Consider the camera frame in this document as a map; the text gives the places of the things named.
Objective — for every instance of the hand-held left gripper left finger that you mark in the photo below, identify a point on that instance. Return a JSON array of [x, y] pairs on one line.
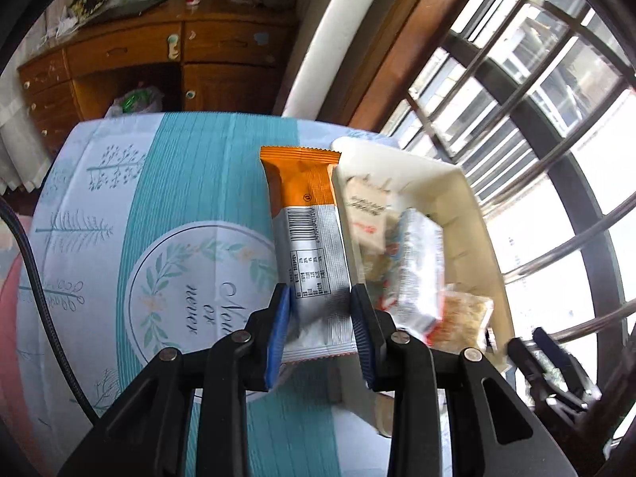
[[276, 343]]

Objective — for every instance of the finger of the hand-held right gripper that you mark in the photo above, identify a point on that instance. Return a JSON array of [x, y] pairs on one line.
[[524, 360], [551, 347]]

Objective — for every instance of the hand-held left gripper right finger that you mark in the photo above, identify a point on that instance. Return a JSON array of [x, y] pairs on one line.
[[365, 343]]

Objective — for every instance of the square cracker clear packet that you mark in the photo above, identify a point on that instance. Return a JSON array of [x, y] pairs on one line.
[[462, 318]]

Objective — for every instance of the long white red packet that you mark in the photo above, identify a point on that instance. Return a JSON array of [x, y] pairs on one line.
[[420, 268]]

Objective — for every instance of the orange snack bar packet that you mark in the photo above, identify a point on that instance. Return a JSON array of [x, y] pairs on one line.
[[303, 238]]

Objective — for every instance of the beige cracker packet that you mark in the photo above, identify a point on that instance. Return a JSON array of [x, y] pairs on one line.
[[367, 208]]

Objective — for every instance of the white plastic bin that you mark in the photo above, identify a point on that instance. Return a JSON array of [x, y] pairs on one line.
[[457, 194]]

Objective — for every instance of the blue printed tablecloth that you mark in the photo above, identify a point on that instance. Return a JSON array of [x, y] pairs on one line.
[[198, 169]]

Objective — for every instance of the pink printed blanket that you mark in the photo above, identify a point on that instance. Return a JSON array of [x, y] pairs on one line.
[[12, 318]]

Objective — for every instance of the green plastic bag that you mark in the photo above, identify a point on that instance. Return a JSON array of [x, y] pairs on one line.
[[136, 102]]

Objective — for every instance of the white pipe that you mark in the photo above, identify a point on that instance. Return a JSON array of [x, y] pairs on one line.
[[328, 35]]

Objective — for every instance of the mint drawer hook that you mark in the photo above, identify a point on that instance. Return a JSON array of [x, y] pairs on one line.
[[173, 45]]

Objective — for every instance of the white lace furniture cover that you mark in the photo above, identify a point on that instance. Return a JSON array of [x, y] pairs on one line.
[[15, 149]]

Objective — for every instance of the wooden desk with drawers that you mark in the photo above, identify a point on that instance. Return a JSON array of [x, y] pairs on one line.
[[124, 49]]

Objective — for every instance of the black laptop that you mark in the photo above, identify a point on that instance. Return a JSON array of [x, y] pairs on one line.
[[129, 10]]

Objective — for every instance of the brown wooden window frame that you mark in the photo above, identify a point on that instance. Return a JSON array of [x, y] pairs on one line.
[[397, 44]]

